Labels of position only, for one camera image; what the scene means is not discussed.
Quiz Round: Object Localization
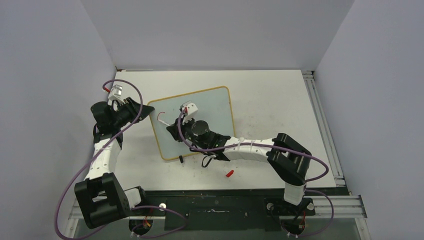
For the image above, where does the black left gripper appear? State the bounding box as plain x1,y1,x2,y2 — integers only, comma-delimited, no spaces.
112,97,154,128

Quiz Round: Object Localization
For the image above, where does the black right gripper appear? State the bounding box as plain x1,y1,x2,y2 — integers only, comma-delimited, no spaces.
168,114,209,151

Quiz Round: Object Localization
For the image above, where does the red capped whiteboard marker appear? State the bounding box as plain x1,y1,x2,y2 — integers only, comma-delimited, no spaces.
158,119,171,127

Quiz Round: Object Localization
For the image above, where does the yellow framed whiteboard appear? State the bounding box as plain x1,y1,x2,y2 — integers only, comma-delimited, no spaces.
148,86,236,161

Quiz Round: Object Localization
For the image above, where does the red marker cap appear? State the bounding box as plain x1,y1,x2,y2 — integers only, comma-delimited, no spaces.
225,170,234,178

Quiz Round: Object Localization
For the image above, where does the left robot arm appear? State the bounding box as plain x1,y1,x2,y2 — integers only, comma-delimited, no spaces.
74,97,154,229

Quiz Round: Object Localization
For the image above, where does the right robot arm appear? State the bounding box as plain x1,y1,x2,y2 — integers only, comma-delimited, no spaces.
166,119,311,214

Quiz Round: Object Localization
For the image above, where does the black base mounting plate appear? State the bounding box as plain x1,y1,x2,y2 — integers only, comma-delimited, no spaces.
129,187,348,232

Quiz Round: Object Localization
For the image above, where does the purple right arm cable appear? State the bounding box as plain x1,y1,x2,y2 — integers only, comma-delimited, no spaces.
177,110,335,239

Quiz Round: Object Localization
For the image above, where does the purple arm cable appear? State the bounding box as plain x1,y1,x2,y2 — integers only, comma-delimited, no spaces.
54,79,190,240
177,110,335,239

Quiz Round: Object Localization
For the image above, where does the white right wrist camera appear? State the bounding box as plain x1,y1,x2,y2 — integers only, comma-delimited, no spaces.
180,101,199,120

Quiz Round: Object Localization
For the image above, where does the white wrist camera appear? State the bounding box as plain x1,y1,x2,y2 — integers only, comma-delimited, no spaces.
180,101,199,120
108,84,123,103

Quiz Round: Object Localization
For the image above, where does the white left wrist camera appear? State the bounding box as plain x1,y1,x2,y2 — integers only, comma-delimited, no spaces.
108,84,123,103

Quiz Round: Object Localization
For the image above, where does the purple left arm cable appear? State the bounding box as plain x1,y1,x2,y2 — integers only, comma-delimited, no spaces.
54,79,190,240

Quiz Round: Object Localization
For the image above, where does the aluminium frame rail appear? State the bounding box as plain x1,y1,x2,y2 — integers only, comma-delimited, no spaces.
66,70,372,240

